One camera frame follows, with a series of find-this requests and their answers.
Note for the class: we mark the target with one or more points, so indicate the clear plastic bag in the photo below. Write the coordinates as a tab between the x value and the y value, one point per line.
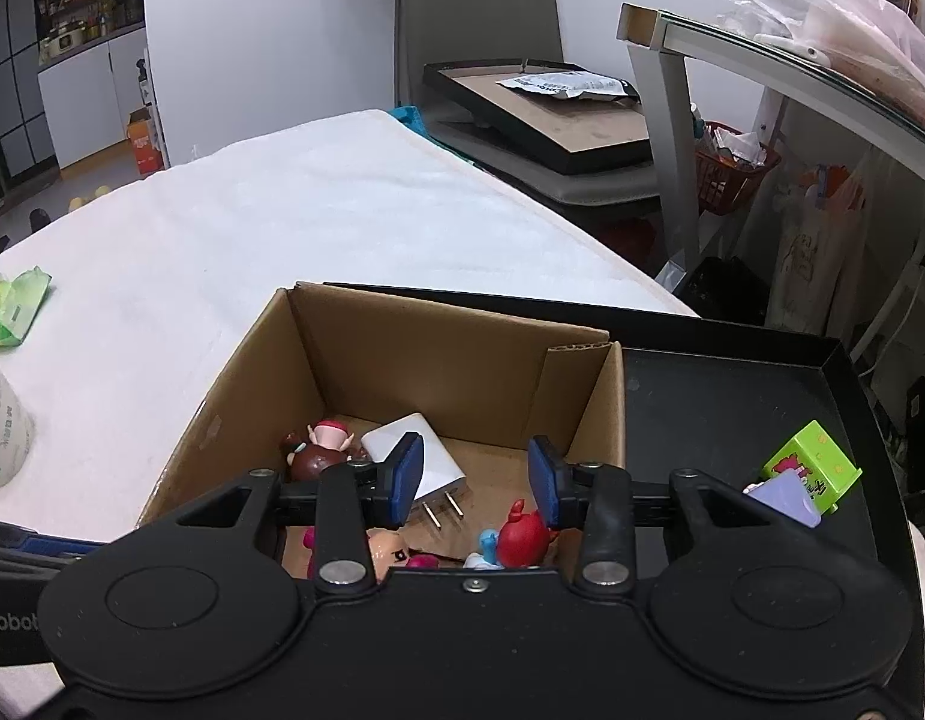
845	22

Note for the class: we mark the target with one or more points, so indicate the orange carton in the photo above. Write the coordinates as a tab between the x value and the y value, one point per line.
144	146

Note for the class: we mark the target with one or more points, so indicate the glass top desk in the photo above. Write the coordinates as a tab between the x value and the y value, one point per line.
672	105

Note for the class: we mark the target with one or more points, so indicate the green tissue packet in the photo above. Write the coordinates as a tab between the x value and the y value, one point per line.
16	307

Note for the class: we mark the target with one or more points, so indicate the green cube toy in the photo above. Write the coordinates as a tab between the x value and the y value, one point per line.
811	454

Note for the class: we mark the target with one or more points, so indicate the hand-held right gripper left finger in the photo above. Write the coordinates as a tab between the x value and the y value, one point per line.
408	480

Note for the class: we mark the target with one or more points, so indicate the white mail package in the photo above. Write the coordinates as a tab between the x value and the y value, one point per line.
567	84

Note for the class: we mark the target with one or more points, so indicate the clear tape roll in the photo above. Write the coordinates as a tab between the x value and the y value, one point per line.
1	427

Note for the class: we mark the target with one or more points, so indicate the purple cube toy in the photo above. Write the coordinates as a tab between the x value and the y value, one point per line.
789	499

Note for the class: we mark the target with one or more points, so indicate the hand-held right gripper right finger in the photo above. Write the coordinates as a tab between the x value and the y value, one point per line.
545	484

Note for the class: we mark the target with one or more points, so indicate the kitchen shelf cabinet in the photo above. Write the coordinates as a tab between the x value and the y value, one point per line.
87	7

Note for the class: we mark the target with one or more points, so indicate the beige tote bag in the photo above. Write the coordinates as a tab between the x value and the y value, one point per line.
815	255

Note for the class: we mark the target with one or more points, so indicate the black bag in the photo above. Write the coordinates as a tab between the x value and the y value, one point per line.
721	292

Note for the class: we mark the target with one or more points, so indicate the cardboard box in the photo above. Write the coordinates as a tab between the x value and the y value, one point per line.
230	405

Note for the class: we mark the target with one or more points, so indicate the black shoe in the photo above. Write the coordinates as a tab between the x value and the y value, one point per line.
39	220

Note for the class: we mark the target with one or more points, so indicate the black shallow tray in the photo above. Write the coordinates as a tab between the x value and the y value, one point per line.
717	405

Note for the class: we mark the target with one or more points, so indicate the red plastic basket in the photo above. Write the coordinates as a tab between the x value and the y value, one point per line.
732	180

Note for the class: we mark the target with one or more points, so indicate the red hat figurine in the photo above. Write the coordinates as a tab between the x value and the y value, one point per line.
524	536

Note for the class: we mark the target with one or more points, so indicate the brown and pink figurine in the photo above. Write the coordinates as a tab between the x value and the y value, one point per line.
312	465

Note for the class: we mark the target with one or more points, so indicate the black picture frame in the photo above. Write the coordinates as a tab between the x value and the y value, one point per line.
552	127

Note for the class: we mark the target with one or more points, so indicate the white sheet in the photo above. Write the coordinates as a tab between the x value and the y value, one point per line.
282	195

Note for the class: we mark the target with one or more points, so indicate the grey chair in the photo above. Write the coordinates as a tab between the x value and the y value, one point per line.
470	0

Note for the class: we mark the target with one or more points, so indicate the white plug charger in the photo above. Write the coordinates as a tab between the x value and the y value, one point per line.
440	465

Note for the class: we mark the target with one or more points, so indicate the pink bear figurine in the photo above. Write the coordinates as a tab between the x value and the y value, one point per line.
391	551

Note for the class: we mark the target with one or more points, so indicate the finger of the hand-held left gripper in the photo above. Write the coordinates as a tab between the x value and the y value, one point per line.
35	546

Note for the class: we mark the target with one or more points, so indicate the teal plastic item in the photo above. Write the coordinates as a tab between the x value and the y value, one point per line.
408	117

